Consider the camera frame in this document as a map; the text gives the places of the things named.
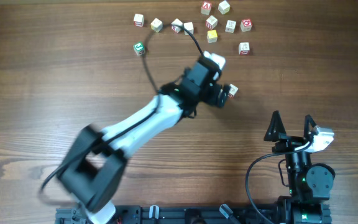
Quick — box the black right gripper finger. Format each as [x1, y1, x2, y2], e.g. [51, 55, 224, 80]
[264, 110, 287, 142]
[303, 114, 316, 140]

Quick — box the white O block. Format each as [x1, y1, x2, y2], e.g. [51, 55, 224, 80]
[228, 84, 238, 98]

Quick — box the white K block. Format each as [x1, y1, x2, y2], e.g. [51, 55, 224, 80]
[225, 20, 236, 34]

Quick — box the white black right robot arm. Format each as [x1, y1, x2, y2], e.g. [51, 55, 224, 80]
[264, 111, 336, 224]

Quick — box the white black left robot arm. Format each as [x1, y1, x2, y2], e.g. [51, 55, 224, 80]
[57, 52, 230, 223]

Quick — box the yellow top block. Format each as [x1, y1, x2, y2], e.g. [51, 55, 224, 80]
[207, 30, 218, 43]

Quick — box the white block red base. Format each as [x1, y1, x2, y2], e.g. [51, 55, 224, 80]
[239, 42, 250, 55]

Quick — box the white block red X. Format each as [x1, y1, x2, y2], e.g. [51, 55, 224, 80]
[171, 19, 183, 34]

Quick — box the white block green side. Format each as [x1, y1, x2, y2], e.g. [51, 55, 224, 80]
[183, 22, 194, 35]

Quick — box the white block red U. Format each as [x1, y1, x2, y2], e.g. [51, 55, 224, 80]
[206, 16, 218, 30]

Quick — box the green J block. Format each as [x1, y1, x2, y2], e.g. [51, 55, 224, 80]
[133, 42, 145, 56]

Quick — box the white block yellow side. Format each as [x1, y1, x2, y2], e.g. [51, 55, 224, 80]
[150, 18, 163, 32]

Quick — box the red A block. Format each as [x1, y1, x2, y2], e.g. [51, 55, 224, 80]
[201, 1, 212, 15]

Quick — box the red O block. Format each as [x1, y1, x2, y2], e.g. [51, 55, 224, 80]
[241, 19, 253, 32]

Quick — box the plain white top block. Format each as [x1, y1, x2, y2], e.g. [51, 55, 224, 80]
[218, 0, 231, 15]

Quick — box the white block red bottom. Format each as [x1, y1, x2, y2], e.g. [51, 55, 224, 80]
[134, 14, 144, 27]

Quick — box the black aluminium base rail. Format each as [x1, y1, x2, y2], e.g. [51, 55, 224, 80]
[55, 203, 333, 224]

